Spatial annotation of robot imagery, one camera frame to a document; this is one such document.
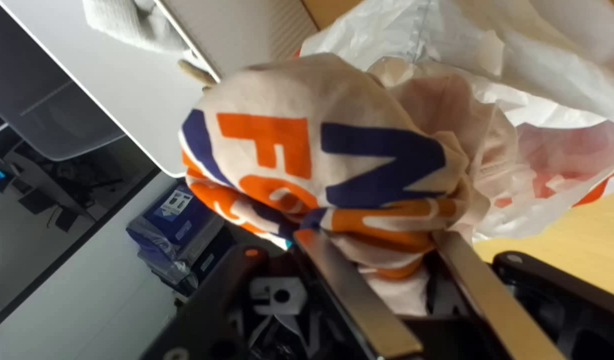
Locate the white plastic box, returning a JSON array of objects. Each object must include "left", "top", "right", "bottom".
[{"left": 0, "top": 0, "right": 316, "bottom": 179}]

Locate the blue box on floor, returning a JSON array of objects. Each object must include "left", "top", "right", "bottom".
[{"left": 126, "top": 185, "right": 236, "bottom": 297}]

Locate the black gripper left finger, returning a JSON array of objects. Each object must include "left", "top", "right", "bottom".
[{"left": 142, "top": 231, "right": 423, "bottom": 360}]

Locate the white orange plastic bag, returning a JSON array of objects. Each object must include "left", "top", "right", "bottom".
[{"left": 302, "top": 0, "right": 614, "bottom": 238}]

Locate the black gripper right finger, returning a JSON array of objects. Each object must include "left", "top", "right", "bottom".
[{"left": 432, "top": 234, "right": 614, "bottom": 360}]

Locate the pink printed cloth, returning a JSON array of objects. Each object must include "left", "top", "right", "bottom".
[{"left": 179, "top": 54, "right": 516, "bottom": 317}]

